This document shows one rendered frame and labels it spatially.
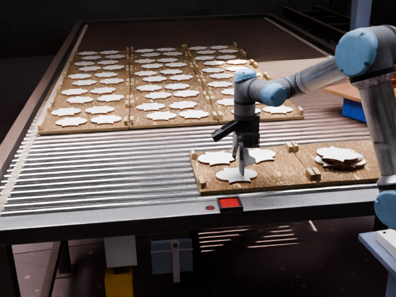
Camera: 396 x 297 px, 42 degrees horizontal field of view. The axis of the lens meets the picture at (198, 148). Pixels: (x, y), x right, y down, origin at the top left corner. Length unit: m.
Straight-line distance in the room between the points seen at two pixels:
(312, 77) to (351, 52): 0.31
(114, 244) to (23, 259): 1.61
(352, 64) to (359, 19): 2.38
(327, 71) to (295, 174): 0.44
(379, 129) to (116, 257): 0.92
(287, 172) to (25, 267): 1.82
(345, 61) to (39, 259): 2.34
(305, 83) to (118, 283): 0.89
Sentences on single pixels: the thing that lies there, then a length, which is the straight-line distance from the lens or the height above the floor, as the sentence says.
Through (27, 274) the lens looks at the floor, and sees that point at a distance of 3.16.
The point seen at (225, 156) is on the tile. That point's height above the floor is 0.95.
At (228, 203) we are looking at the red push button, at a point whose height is 0.93.
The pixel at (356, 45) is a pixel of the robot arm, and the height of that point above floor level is 1.48.
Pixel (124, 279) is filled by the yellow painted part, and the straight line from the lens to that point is 1.79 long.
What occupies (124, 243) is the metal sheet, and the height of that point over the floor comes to 0.82.
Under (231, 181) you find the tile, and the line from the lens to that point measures 1.83.
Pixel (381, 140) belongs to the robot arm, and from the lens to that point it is 1.43.
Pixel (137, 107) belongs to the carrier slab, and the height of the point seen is 0.95.
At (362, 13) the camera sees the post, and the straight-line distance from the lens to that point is 3.78.
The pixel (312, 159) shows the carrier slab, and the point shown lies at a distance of 2.06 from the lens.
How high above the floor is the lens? 1.74
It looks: 22 degrees down
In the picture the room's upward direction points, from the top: 1 degrees counter-clockwise
